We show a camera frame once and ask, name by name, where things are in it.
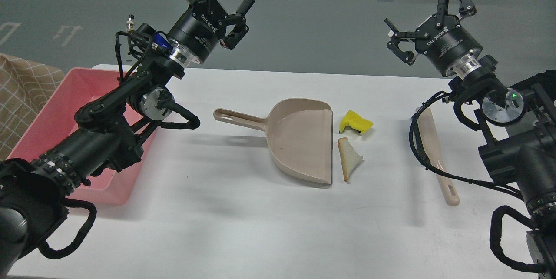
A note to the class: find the triangular bread slice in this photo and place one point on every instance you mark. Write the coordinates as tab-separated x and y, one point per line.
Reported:
349	158

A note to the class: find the beige hand brush black bristles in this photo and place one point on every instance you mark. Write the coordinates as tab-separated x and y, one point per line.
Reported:
429	141

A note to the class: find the yellow green sponge piece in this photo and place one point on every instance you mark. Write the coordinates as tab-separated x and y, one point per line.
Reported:
354	121

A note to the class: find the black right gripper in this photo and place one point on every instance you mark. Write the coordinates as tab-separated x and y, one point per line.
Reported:
447	44

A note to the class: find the pink plastic bin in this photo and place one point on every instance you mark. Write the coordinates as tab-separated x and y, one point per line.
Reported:
56	131

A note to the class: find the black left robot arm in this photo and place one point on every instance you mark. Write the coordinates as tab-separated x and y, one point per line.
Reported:
36	209

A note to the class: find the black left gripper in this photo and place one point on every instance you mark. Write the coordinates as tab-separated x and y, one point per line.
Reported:
197	29

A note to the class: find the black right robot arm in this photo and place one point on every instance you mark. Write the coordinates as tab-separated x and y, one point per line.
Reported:
517	122

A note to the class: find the beige checkered cloth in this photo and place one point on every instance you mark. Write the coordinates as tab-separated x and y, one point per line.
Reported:
25	87

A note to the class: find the beige plastic dustpan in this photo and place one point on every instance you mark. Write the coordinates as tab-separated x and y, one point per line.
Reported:
298	133

